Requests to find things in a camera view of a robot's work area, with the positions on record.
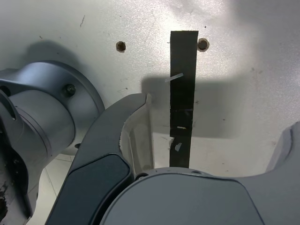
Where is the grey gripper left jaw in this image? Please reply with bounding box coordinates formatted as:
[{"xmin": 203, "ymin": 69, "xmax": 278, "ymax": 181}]
[{"xmin": 45, "ymin": 92, "xmax": 155, "ymax": 225}]

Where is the black tape strip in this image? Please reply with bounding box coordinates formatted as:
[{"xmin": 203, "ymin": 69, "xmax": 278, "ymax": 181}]
[{"xmin": 169, "ymin": 30, "xmax": 199, "ymax": 169}]

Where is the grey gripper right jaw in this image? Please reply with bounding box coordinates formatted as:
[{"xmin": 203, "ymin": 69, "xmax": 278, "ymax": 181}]
[{"xmin": 91, "ymin": 121, "xmax": 300, "ymax": 225}]

